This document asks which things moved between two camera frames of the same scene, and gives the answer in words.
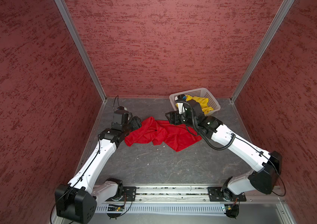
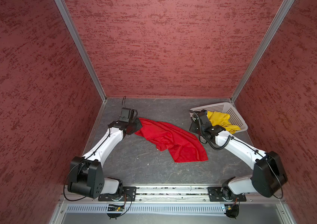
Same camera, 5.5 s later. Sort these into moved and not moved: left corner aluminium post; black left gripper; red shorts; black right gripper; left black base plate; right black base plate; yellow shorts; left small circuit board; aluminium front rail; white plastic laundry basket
Moved: black right gripper; red shorts; white plastic laundry basket; yellow shorts
Not moved: aluminium front rail; left small circuit board; left corner aluminium post; right black base plate; black left gripper; left black base plate
